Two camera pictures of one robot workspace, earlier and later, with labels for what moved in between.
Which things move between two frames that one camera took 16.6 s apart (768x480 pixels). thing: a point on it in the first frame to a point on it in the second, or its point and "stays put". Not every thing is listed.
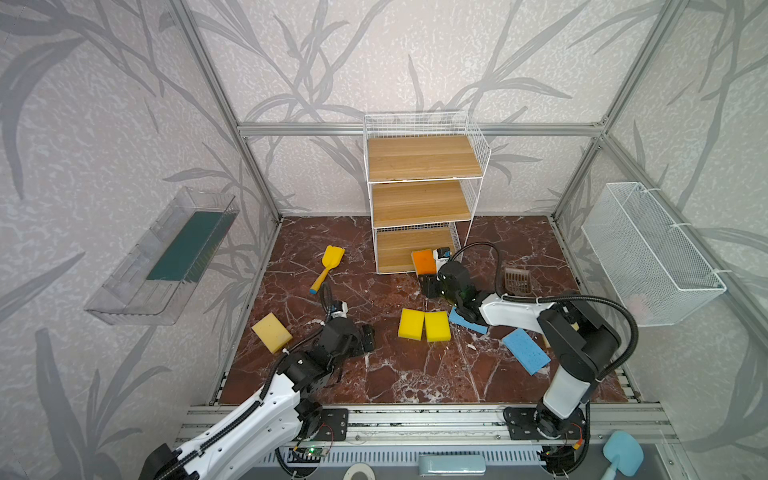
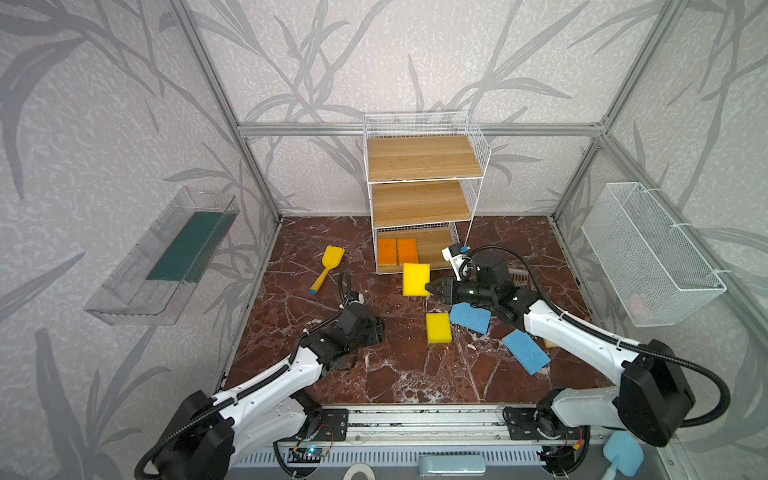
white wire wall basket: x=660 y=265 stays put
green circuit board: x=313 y=452 stays put
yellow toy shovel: x=331 y=258 stays put
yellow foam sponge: x=438 y=327 stays put
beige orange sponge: x=272 y=333 to x=407 y=251
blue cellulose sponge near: x=456 y=318 stays put
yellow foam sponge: x=411 y=324 to x=415 y=278
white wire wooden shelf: x=425 y=172 stays put
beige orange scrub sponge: x=424 y=262 to x=387 y=251
